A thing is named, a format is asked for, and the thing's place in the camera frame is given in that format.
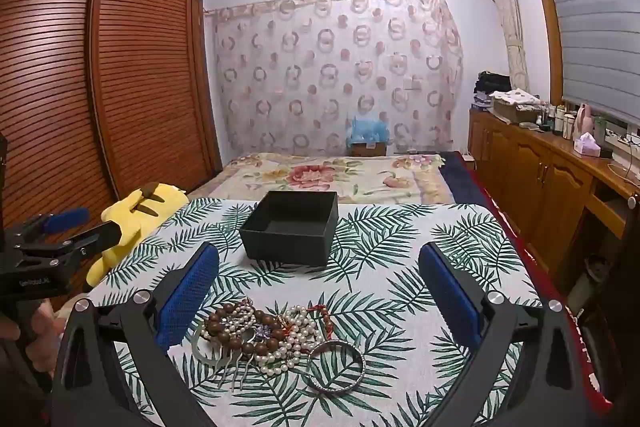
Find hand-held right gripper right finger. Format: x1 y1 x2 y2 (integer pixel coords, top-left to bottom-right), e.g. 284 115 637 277
417 242 596 427

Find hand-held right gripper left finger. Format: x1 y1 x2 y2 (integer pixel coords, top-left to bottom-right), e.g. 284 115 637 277
50 242 221 427

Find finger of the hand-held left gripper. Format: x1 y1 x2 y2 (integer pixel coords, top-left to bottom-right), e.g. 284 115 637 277
22 221 124 269
12 207 92 242

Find brown wooden bead bracelet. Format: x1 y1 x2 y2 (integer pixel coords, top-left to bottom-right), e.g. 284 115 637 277
205 302 288 358

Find pale green hair comb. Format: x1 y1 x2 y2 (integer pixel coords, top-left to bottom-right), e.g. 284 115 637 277
192 322 251 390

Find black box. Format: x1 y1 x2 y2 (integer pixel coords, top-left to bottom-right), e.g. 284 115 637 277
239 190 340 268

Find white pearl necklace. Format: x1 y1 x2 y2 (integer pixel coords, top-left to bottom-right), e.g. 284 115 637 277
220 299 326 378

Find red braided cord bracelet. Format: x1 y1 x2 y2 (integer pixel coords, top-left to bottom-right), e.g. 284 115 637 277
277 304 336 338

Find silver bangle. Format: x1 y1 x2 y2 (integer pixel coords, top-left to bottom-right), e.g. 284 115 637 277
306 341 366 393

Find person's left hand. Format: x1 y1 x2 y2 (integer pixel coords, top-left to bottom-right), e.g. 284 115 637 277
31 302 67 375

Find yellow plush toy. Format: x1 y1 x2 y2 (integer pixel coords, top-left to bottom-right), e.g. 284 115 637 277
85 182 190 293

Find leaf print tablecloth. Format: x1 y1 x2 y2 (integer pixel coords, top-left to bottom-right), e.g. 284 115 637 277
82 197 546 427

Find navy blanket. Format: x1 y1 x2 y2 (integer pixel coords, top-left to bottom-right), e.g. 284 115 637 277
440 151 488 208

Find long wooden cabinet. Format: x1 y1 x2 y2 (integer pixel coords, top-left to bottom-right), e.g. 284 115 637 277
467 107 640 298

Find small cardboard box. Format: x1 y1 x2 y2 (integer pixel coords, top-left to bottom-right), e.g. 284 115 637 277
350 141 388 158

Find floral blanket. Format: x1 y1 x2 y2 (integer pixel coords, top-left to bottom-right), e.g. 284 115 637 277
192 152 456 208

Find brown louvred wooden wardrobe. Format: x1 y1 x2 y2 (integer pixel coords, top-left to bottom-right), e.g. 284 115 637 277
0 0 223 308

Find blue gauze bag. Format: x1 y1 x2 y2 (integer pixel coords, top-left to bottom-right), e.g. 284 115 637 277
345 114 392 145

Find cardboard box with cloth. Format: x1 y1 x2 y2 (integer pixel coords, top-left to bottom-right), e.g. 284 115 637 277
489 89 546 124

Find pink tissue box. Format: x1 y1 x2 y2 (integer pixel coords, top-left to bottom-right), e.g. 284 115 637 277
572 132 602 156

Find row of bottles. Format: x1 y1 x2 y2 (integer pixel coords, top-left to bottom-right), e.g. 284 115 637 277
537 104 581 140

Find stack of dark clothes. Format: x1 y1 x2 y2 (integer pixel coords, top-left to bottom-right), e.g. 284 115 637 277
472 71 513 110

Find pink bag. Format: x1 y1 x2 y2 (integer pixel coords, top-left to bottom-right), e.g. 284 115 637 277
575 103 593 135

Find white power strip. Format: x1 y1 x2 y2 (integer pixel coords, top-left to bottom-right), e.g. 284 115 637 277
605 129 640 148

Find tied lace curtain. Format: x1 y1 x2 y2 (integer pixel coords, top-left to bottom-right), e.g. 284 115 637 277
477 0 531 95

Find circle print curtain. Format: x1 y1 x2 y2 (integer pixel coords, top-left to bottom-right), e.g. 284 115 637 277
212 0 463 158

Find grey window blind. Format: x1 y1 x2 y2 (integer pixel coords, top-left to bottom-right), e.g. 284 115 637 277
530 0 640 128

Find wooden window frame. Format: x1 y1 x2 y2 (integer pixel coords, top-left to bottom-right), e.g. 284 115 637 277
520 0 568 108

